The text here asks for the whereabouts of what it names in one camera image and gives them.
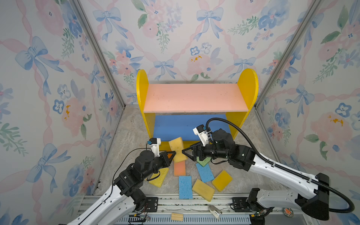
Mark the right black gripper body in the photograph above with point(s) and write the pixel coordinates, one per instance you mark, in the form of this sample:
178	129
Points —
211	151

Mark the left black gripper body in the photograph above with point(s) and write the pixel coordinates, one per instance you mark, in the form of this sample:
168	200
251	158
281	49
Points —
157	163

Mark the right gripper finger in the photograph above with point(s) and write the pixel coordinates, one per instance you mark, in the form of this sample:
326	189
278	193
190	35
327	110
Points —
192	152
197	144

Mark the dull yellow sponge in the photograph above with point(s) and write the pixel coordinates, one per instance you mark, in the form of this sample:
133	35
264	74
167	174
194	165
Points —
176	145

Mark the green sponge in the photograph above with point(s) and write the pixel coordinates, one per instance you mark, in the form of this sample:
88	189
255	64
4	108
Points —
204	162

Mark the deep yellow sponge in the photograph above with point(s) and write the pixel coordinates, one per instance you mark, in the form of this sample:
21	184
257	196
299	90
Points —
222	181

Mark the tan yellow sponge front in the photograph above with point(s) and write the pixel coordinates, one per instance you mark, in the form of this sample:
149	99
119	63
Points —
204	190

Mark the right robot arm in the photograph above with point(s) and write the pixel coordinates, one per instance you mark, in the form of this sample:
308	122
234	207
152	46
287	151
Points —
263	199

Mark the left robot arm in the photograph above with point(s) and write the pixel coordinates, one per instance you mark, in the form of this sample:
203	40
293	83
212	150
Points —
125	195

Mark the yellow shelf pink blue boards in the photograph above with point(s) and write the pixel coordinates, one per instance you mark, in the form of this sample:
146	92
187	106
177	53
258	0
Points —
173	110

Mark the light orange sponge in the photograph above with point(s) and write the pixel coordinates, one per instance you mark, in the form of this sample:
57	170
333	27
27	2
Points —
180	168

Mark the bright yellow sponge left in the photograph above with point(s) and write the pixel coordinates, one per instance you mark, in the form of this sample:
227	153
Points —
157	179

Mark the blue sponge right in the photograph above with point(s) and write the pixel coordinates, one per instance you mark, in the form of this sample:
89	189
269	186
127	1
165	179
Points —
205	173

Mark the blue sponge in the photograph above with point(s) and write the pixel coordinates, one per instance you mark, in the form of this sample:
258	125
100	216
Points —
185	187
205	173

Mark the blue sponge front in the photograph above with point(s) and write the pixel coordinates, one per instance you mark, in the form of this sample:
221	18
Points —
185	187

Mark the small wooden block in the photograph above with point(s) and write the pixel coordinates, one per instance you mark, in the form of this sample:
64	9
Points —
177	217

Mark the metal clip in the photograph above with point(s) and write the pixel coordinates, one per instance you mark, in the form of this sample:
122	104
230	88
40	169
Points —
215	212

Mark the round patterned badge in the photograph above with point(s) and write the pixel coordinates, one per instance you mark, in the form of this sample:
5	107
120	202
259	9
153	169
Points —
288	212

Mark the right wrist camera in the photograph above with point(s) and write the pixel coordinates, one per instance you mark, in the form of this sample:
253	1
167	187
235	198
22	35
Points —
203	134

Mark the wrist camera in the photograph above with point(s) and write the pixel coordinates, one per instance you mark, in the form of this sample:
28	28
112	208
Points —
154	144
203	134

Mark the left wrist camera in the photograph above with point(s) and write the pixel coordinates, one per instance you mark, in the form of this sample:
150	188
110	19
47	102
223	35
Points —
154	144

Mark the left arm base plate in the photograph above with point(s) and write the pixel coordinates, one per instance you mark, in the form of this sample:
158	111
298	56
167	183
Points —
147	204

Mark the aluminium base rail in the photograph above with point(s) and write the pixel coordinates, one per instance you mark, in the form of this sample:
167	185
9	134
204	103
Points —
195	211

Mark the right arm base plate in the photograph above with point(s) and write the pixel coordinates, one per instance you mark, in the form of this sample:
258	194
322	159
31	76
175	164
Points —
240	204

